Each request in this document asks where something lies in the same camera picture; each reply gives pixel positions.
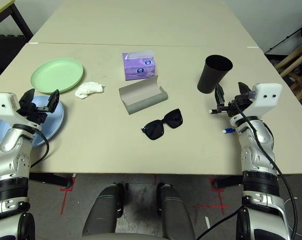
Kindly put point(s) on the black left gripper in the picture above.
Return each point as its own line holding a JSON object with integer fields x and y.
{"x": 34, "y": 113}

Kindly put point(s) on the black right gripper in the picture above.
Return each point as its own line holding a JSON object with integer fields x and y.
{"x": 232, "y": 107}

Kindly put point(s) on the blue plastic plate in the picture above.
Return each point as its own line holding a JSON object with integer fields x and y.
{"x": 53, "y": 125}

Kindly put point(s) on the white marker blue cap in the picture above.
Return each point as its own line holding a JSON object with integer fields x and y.
{"x": 228, "y": 130}

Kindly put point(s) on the white tissue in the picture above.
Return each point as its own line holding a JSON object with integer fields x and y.
{"x": 89, "y": 90}

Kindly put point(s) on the black sunglasses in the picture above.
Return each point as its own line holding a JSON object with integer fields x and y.
{"x": 155, "y": 128}

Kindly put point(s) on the grey glasses case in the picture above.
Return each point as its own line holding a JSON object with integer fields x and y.
{"x": 140, "y": 97}

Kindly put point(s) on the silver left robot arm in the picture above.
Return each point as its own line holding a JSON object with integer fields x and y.
{"x": 10, "y": 150}

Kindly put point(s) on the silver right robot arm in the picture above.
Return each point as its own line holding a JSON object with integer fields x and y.
{"x": 256, "y": 150}

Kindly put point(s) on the black plastic cup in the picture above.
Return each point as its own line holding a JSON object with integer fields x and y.
{"x": 212, "y": 77}

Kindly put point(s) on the green plastic plate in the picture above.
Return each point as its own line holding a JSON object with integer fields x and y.
{"x": 56, "y": 75}

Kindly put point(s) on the black foam floor mats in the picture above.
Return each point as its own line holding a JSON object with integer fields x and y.
{"x": 5, "y": 55}

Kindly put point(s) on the black table foot bar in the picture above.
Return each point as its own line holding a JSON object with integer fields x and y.
{"x": 228, "y": 181}
{"x": 53, "y": 178}

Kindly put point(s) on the purple tissue box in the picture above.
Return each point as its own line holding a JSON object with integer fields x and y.
{"x": 139, "y": 67}

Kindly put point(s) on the red tape cross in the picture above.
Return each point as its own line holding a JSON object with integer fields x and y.
{"x": 221, "y": 206}

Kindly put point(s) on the grey robot left leg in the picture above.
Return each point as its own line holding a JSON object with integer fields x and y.
{"x": 103, "y": 212}

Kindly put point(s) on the grey robot leg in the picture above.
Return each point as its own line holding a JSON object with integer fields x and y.
{"x": 175, "y": 212}
{"x": 103, "y": 212}

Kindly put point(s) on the grey robot right leg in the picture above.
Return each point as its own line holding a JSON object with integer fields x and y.
{"x": 175, "y": 212}

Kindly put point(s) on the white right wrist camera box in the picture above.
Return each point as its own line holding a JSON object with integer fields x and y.
{"x": 266, "y": 100}

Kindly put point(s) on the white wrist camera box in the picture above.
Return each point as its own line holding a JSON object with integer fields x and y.
{"x": 266, "y": 100}
{"x": 3, "y": 105}

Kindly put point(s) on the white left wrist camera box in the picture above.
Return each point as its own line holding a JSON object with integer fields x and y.
{"x": 3, "y": 105}

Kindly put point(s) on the wooden furniture frame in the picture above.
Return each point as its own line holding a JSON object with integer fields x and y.
{"x": 296, "y": 57}

